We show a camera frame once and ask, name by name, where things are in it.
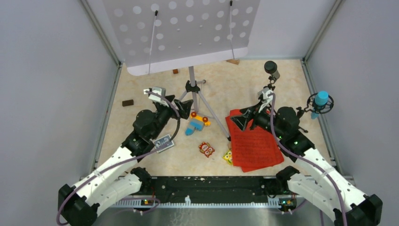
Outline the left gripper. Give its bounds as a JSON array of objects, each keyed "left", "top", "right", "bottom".
[{"left": 151, "top": 95, "right": 193, "bottom": 140}]

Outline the white music stand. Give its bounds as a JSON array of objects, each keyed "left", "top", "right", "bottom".
[{"left": 102, "top": 0, "right": 261, "bottom": 142}]

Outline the yellow owl toy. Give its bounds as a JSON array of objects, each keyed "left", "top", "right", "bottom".
[{"left": 222, "top": 149, "right": 233, "bottom": 165}]

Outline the blue microphone with tripod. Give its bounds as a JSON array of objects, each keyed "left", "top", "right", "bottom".
[{"left": 296, "top": 91, "right": 334, "bottom": 119}]

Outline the black microphone tripod stand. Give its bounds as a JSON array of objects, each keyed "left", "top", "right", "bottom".
[{"left": 258, "top": 61, "right": 280, "bottom": 95}]

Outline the blue playing card deck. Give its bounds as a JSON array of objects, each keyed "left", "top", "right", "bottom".
[{"left": 153, "top": 134, "right": 175, "bottom": 153}]

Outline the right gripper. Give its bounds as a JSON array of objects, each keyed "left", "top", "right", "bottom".
[{"left": 230, "top": 100, "right": 285, "bottom": 139}]

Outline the red owl toy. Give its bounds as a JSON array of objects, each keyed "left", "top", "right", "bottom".
[{"left": 199, "top": 142, "right": 215, "bottom": 158}]

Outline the dark brown block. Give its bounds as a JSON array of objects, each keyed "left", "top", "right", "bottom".
[{"left": 122, "top": 99, "right": 134, "bottom": 107}]

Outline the toy brick car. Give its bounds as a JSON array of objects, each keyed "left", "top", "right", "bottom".
[{"left": 185, "top": 112, "right": 211, "bottom": 136}]

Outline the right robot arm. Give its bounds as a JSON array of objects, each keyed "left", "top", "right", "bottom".
[{"left": 230, "top": 106, "right": 383, "bottom": 226}]

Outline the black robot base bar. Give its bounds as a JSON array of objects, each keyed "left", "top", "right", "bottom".
[{"left": 130, "top": 167, "right": 296, "bottom": 205}]

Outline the wooden wedge block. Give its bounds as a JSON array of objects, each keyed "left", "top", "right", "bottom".
[{"left": 226, "top": 59, "right": 240, "bottom": 65}]

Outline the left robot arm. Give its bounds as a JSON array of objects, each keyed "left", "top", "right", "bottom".
[{"left": 56, "top": 91, "right": 193, "bottom": 226}]

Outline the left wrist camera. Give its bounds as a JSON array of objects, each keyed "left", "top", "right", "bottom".
[{"left": 144, "top": 86, "right": 168, "bottom": 106}]

